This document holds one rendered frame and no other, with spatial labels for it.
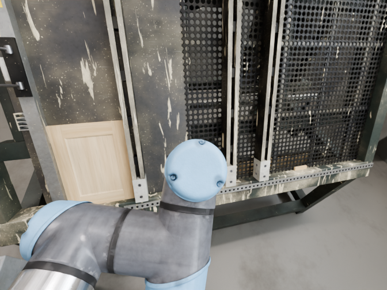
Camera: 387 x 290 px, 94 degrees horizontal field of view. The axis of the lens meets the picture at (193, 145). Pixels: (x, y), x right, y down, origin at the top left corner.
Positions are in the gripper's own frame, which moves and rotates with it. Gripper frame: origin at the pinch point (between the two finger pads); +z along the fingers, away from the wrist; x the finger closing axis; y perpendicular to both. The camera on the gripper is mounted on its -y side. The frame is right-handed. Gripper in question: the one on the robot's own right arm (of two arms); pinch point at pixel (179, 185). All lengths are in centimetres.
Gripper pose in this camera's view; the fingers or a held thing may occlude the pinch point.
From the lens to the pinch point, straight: 55.6
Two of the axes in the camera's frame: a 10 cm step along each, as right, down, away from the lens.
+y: -0.7, -9.8, 2.1
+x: -9.9, 0.4, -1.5
